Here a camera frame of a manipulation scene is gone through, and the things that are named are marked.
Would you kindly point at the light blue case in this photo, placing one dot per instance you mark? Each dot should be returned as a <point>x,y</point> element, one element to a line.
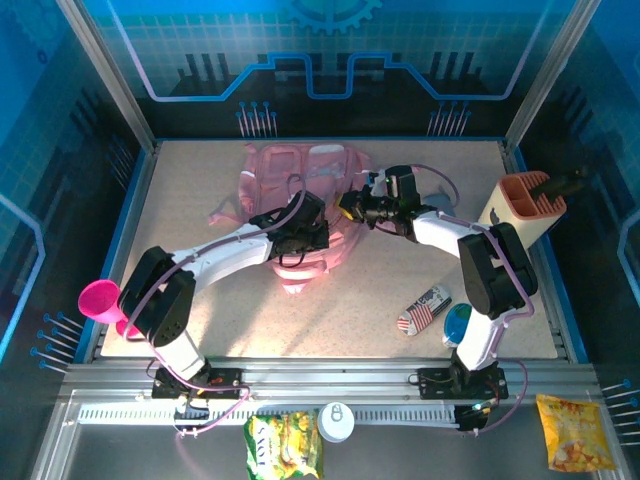
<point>440,200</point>

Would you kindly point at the pink student backpack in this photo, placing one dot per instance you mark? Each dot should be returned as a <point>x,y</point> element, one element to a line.
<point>270,170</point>

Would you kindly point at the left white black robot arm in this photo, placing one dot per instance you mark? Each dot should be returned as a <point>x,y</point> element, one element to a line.
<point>225,255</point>

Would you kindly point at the green snack bag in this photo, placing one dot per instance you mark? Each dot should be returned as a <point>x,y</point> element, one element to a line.
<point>280,445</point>

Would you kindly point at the yellow snack bag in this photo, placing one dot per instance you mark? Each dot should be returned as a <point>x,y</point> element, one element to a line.
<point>572,435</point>

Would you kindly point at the flag print pencil case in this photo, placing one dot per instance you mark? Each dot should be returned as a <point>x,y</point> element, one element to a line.
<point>425,312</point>

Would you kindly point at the blue green globe pouch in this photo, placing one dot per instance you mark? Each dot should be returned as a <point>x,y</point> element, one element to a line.
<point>456,325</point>

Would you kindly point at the beige orange-top pen holder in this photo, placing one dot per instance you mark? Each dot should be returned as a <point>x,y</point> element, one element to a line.
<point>520,210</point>

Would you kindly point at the black tool in holder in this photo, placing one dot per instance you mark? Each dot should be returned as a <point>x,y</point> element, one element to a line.
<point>565,185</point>

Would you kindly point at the magenta plastic cup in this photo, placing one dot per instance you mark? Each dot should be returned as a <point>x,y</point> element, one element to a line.
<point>97,300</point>

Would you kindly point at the black controller board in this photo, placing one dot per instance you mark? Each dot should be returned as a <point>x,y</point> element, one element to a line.
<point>472,417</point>

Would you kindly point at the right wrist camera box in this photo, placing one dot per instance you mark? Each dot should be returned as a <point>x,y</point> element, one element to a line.
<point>400,182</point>

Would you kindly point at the aluminium rail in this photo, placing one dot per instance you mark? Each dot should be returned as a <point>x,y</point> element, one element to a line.
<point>325,375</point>

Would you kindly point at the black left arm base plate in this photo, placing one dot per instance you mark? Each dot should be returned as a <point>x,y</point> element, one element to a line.
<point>225,385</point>

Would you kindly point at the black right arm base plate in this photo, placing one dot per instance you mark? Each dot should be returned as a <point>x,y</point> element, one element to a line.
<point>435,385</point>

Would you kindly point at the aluminium frame post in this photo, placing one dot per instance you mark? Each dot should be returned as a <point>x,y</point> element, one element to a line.
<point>110,75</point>
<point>547,75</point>

